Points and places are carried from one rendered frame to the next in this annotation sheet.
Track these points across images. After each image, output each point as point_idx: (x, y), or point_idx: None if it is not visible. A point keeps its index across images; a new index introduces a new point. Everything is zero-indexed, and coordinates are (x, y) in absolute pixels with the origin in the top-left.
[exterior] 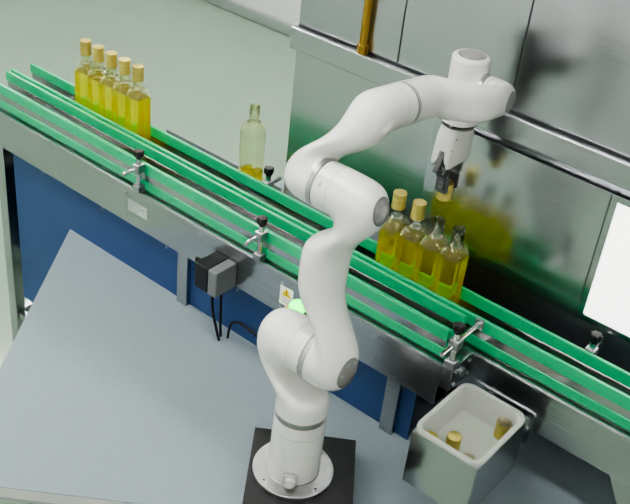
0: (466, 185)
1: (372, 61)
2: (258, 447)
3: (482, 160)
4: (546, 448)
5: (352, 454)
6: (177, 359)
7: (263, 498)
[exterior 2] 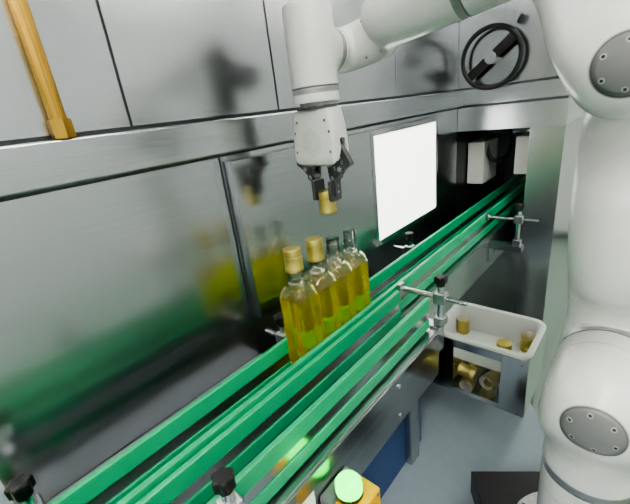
0: (286, 214)
1: (100, 138)
2: None
3: (290, 175)
4: None
5: (497, 474)
6: None
7: None
